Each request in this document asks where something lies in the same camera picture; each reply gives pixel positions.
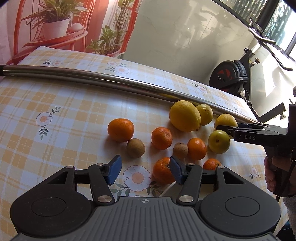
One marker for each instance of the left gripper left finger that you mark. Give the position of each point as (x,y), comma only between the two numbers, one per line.
(62,187)

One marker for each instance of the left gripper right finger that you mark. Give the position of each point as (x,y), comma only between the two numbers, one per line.
(191,177)

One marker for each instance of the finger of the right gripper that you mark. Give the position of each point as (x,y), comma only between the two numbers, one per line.
(230,130)
(252,125)

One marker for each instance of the green round fruit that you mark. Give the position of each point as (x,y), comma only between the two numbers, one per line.
(219,142)

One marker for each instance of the large yellow lemon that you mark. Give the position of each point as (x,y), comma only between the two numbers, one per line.
(184,116)

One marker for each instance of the person's right hand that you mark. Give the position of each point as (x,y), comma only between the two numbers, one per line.
(276,169)

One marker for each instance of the yellow lemon far right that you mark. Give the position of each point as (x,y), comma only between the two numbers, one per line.
(225,119)

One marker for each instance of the white plate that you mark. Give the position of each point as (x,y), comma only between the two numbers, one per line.
(172,190)

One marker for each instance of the small orange tangerine right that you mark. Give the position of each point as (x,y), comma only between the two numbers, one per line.
(211,164)

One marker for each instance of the brown kiwi right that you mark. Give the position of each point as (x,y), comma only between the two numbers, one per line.
(180,150)

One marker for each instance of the brown kiwi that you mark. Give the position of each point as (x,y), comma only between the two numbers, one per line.
(135,148)
(180,150)

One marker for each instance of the orange tangerine right centre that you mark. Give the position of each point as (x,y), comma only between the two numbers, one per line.
(197,149)

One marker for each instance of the orange tangerine near finger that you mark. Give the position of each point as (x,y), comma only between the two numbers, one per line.
(161,171)

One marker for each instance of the small yellow-green lemon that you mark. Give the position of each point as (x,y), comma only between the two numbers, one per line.
(206,114)

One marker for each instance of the brown kiwi left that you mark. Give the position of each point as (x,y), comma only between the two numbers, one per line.
(135,148)

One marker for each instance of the middle orange tangerine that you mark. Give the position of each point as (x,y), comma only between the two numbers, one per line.
(161,138)

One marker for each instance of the black exercise bike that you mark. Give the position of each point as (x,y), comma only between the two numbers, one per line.
(237,77)

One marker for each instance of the large orange tangerine left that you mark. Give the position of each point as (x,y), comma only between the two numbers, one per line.
(120,130)

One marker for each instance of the long metal rod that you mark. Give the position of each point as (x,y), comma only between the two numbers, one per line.
(113,82)

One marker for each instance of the plaid floral tablecloth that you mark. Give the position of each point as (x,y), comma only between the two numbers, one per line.
(48,124)

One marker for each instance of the printed room backdrop curtain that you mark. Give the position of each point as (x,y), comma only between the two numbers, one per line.
(100,27)

